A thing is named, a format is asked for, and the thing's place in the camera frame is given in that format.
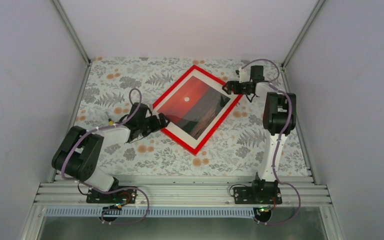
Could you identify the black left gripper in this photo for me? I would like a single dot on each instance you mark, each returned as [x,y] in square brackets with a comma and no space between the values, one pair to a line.
[156,126]

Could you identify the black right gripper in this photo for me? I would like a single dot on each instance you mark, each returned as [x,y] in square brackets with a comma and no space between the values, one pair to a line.
[229,84]

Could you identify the yellow handled screwdriver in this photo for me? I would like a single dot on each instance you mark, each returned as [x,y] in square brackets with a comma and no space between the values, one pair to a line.
[110,120]

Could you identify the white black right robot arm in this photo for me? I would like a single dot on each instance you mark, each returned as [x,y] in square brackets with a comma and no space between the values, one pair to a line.
[278,120]

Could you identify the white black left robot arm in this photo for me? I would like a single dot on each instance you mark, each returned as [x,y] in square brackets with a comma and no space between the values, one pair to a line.
[78,154]

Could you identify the sunset photo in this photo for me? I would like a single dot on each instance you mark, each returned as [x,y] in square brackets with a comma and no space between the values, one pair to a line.
[194,106]

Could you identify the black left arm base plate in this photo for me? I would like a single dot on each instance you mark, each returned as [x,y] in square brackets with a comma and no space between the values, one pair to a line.
[127,196]

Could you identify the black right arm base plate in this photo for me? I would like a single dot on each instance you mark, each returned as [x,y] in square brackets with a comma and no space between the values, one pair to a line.
[244,195]

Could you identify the aluminium corner post right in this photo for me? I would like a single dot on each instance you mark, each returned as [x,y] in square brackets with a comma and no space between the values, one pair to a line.
[303,32]

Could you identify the aluminium corner post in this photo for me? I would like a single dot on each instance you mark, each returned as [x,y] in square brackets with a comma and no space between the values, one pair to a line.
[303,32]
[71,30]

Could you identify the grey slotted cable duct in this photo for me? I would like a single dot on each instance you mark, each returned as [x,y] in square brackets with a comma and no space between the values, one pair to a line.
[152,212]

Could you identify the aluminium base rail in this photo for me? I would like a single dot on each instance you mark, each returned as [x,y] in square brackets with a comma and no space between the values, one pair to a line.
[180,191]

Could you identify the aluminium corner post left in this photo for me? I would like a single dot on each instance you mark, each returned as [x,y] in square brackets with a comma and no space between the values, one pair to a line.
[71,30]

